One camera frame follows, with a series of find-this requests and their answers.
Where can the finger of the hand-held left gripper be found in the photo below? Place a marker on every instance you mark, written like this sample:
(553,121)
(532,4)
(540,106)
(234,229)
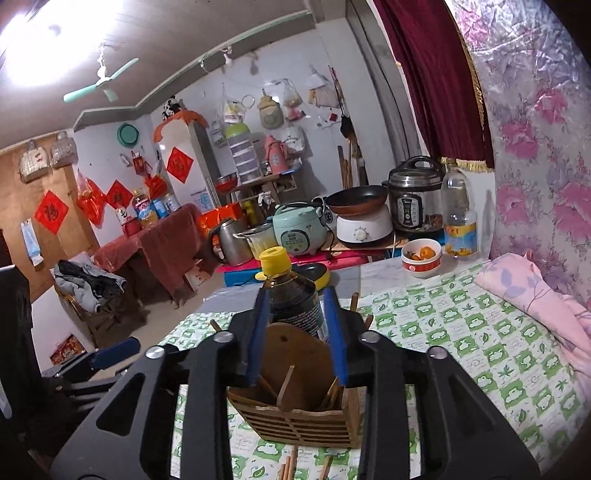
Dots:
(115,355)
(87,390)

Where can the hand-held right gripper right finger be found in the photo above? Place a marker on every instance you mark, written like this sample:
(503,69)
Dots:
(334,337)

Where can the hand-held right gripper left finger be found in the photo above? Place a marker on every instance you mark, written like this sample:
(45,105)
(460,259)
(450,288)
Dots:
(256,337)

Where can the wooden chopstick holder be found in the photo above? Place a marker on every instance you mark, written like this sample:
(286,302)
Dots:
(286,346)

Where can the bundle of wooden chopsticks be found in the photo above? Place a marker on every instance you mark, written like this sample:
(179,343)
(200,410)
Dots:
(286,383)

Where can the wooden chair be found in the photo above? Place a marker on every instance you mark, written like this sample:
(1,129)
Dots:
(111,323)

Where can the red printed box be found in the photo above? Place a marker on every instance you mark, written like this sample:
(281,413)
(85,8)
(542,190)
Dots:
(67,350)

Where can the soy sauce bottle yellow cap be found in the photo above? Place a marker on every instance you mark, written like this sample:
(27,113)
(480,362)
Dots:
(291,300)

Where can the pink and blue mat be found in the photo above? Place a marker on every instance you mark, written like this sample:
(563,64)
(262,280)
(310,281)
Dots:
(240,277)

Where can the grey black jacket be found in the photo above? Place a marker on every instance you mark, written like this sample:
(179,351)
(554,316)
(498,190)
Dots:
(87,284)

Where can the steel cooking pot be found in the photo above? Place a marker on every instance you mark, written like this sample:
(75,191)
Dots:
(261,242)

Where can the steel electric kettle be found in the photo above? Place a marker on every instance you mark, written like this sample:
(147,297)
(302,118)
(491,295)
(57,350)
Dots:
(231,244)

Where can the red white bowl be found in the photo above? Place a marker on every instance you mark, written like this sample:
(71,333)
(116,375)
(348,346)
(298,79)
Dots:
(420,265)

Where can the mint green rice cooker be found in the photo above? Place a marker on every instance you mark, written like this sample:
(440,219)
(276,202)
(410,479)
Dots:
(298,230)

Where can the white electric stove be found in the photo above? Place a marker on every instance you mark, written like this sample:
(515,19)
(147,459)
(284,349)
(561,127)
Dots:
(364,228)

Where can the table with red cloth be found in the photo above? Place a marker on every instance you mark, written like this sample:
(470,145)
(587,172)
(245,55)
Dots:
(161,249)

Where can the orange gift box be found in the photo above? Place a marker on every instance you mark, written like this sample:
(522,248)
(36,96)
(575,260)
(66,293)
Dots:
(219,221)

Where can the red pot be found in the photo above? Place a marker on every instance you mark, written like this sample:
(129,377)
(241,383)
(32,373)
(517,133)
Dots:
(130,227)

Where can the copper frying pan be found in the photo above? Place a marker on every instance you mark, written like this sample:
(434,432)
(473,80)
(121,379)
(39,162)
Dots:
(358,201)

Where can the red diamond paper poster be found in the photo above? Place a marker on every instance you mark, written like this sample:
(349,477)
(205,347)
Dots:
(180,165)
(51,212)
(120,194)

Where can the yellow cooking oil jug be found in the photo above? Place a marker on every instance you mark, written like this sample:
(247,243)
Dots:
(143,212)

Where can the wooden door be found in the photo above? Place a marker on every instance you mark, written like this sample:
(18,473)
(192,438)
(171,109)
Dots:
(18,198)

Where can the white refrigerator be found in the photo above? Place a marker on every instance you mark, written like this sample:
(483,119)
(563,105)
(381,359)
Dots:
(194,194)

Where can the red metal basin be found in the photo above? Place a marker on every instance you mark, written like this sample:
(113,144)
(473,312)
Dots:
(226,183)

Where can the silver black pressure cooker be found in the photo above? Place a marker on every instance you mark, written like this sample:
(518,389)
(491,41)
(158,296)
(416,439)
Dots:
(415,203)

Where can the clear plastic oil bottle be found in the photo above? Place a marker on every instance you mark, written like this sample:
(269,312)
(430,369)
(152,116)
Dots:
(459,230)

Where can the pink thermos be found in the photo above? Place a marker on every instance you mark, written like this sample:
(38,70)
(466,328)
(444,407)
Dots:
(276,157)

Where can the tiered steamer green lid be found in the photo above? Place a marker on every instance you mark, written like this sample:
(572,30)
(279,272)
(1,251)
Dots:
(244,154)

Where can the woven handbag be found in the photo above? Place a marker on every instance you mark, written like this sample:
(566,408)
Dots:
(63,152)
(33,164)

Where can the white tote bag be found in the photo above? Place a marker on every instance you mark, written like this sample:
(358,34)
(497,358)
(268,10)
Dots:
(294,141)

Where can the pink floral blanket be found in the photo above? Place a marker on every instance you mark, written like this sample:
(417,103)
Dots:
(531,295)

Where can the black hanging ladle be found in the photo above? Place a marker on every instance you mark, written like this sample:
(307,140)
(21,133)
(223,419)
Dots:
(346,127)

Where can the green round basin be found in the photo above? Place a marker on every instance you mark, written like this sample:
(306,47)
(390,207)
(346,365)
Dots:
(128,134)

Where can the beige hanging pouch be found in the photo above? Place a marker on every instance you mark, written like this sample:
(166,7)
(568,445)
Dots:
(270,113)

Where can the plastic bag with yellow contents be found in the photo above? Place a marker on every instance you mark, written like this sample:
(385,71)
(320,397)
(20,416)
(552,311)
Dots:
(234,110)

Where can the orange cloth cover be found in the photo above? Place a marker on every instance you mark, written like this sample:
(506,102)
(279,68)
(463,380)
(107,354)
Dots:
(180,121)

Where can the plastic bag with red contents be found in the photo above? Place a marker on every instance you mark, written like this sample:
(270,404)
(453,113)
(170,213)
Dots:
(293,104)

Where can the panda plush toy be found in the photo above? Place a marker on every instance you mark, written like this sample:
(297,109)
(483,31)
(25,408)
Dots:
(171,107)

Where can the white hanging bag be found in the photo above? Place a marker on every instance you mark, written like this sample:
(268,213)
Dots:
(323,92)

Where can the dark red curtain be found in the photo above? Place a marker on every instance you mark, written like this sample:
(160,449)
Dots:
(438,83)

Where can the green ceiling fan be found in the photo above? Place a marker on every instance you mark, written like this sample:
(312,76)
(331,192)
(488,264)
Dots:
(124,68)

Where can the blue white wall calendar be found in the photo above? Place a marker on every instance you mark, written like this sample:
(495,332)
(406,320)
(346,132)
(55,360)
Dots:
(32,244)

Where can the floral plastic wall sheet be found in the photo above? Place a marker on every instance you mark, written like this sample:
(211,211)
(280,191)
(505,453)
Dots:
(545,138)

